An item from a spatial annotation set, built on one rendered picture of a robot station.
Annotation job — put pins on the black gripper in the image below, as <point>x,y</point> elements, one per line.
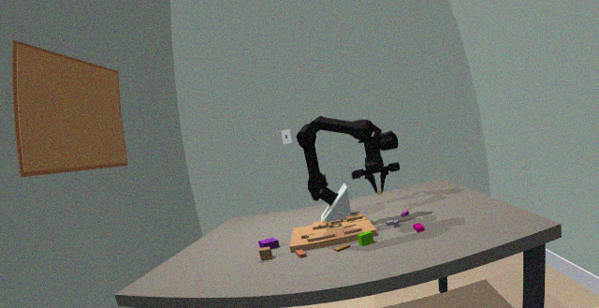
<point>384,171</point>

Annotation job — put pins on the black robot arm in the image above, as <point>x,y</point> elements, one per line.
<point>359,129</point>

